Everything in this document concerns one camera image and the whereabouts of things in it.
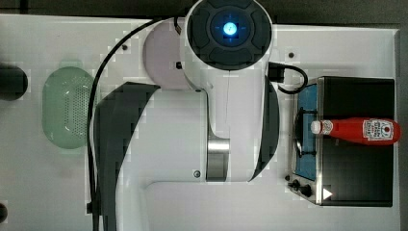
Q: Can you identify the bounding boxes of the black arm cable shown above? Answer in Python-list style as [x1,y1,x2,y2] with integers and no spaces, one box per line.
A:
[86,16,167,231]

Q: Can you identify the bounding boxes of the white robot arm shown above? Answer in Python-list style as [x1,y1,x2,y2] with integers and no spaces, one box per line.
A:
[91,0,279,231]

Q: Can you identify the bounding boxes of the black cylinder post near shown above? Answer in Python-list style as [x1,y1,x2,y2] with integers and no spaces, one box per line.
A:
[0,203,8,223]

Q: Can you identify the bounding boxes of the red plush ketchup bottle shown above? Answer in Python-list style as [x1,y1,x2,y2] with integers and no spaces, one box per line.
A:
[310,117,401,145]

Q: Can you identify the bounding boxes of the grey oval plate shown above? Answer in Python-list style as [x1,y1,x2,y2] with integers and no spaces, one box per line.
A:
[142,18,190,90]

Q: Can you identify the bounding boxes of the green perforated basket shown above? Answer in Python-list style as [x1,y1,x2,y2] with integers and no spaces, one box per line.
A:
[41,66,93,149]

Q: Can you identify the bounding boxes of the black cylinder post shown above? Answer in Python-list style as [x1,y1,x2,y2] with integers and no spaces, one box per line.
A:
[0,203,8,223]
[0,64,28,101]

